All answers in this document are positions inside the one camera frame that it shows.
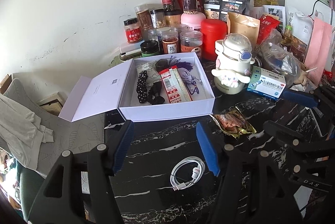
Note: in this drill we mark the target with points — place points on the white printed snack packet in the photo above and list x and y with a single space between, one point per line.
153 75

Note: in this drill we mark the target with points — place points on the red snack bag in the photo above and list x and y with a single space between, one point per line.
267 23

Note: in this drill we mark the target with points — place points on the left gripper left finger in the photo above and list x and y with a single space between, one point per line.
60 198

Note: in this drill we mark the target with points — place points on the pink plastic jar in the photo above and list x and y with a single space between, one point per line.
192 21

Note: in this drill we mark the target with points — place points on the red white snack bar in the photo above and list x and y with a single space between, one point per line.
174 86

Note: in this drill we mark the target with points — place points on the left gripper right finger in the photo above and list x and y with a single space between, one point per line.
252 188

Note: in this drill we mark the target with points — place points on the red label sauce jar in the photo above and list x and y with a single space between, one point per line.
133 30

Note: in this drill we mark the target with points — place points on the orange peel jar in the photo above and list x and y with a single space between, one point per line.
170 42

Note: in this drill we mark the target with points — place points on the clear plastic bag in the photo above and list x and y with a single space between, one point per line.
276 59

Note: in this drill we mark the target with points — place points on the cream cinnamoroll electric cooker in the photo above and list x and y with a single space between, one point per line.
233 63

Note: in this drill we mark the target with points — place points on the clear grey plastic cup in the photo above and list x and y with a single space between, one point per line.
161 65

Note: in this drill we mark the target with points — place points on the green brown snack packet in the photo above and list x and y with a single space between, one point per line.
233 123

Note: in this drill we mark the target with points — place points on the grey leaf pattern cushion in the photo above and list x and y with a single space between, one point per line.
78 137

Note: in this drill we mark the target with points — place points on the black polka dot scrunchie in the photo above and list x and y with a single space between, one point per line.
141 88

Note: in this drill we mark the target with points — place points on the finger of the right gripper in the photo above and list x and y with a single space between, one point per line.
284 135
321 98

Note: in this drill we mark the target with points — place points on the tan jar black lid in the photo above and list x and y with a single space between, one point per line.
173 17

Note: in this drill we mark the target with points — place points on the brown label tall jar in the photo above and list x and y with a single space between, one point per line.
144 16

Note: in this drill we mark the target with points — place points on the black lid nut jar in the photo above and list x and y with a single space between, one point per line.
158 18

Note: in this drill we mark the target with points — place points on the white open gift box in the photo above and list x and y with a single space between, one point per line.
115 89

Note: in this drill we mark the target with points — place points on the lavender drawstring sachet pouch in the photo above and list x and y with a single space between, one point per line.
184 69

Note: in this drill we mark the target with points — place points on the orange label clear jar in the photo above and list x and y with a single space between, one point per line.
191 41

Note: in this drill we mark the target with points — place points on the brown kraft paper pouch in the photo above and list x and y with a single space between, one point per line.
245 25

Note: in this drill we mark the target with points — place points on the dark green glass jar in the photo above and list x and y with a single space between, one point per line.
149 48

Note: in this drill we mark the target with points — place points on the pink paper bag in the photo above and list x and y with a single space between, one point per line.
318 50

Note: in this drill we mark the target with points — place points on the white paper bag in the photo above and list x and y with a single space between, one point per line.
301 24

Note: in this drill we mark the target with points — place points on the black foil food pouch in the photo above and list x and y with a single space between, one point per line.
219 9

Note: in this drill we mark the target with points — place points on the blue white medicine box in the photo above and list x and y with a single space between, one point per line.
266 83

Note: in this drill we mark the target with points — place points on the red plastic canister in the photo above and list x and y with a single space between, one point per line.
212 30

